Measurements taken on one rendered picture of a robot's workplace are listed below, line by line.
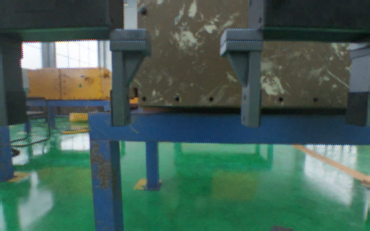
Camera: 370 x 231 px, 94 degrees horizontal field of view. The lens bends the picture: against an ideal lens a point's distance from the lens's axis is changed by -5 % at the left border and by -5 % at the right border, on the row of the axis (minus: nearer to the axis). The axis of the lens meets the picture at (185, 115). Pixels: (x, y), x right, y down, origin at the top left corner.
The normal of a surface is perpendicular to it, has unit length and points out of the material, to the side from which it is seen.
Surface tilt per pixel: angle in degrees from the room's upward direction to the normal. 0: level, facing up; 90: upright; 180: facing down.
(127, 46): 90
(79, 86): 90
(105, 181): 90
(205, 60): 90
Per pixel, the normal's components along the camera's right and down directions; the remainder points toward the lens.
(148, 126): -0.08, 0.10
